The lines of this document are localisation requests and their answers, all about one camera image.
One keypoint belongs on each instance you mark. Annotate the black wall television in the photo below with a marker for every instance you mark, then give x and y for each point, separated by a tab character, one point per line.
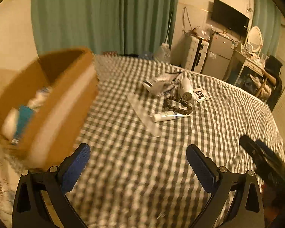
229	17

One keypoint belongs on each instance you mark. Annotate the white dressing table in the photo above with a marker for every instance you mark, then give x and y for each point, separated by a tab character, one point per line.
246	74

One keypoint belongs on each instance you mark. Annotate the white tissue pack Vinda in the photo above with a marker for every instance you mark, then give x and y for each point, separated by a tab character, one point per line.
9	126

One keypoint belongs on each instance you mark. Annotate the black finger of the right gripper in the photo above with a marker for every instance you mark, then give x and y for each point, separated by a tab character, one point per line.
268	166

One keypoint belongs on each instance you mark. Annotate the white medicine box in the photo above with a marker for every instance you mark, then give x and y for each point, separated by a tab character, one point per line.
40	98

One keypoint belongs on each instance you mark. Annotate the grey mini fridge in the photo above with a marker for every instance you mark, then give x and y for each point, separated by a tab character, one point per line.
218	56

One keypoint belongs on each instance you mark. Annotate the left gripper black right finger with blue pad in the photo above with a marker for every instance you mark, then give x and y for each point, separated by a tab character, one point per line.
246	209

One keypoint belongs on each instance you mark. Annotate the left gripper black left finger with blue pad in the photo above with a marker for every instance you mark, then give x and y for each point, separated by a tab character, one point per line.
29	209

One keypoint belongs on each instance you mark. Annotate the teal wipes packet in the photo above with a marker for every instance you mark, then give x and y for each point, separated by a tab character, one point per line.
24	116

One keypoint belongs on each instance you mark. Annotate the white toothpaste tube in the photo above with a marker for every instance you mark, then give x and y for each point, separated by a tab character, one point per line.
166	116

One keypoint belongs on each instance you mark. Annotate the clear plastic sheet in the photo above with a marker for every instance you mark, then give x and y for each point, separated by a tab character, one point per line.
143	115

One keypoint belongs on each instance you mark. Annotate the white suitcase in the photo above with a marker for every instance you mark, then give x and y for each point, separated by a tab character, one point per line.
194	54

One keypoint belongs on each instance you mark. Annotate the silver foil pouch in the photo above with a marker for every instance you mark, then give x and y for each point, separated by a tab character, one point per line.
163	84

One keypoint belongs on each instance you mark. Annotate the large water jug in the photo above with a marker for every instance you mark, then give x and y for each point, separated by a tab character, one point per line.
163	53

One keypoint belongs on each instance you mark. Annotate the brown cardboard box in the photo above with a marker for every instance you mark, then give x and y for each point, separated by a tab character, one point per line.
50	134

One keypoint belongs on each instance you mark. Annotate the white oval vanity mirror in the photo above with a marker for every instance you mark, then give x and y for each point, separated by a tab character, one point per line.
254	40

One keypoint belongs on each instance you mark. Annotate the black chair with clothes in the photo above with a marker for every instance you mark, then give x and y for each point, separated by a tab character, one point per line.
273	68

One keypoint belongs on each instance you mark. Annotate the small white card packet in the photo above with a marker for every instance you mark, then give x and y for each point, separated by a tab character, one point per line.
200	95

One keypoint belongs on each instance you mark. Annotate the green curtain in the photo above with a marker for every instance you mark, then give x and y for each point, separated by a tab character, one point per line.
124	26
267	17

